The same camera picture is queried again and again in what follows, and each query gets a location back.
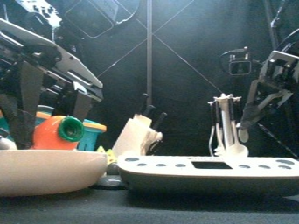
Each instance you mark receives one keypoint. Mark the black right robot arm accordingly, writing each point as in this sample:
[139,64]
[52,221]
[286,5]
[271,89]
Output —
[286,26]

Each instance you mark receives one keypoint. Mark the grey metal frame pole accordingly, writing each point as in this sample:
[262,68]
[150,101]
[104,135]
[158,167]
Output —
[148,49]

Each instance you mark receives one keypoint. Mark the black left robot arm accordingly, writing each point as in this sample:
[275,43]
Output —
[78,17]

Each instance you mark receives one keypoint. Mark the yellow green toy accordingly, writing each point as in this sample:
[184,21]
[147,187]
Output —
[108,154]

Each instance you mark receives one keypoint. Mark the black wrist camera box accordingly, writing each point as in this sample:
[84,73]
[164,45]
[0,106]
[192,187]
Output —
[239,64]

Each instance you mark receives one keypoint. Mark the white toy spoon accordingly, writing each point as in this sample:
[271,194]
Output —
[243,135]

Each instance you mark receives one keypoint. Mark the grey digital kitchen scale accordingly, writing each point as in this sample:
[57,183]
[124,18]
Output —
[212,175]

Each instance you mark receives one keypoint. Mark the white utensil holder stand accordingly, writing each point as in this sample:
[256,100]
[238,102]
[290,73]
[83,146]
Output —
[226,116]

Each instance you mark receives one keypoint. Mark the white toy ladle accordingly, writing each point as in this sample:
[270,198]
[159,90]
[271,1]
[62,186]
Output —
[236,147]

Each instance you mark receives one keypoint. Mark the teal basket orange rim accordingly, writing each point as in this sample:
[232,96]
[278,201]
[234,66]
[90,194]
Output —
[90,134]

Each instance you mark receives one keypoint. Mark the orange toy carrot green top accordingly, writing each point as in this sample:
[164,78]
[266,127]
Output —
[53,134]

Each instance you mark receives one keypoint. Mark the white bowl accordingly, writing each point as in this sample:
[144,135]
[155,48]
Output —
[48,172]

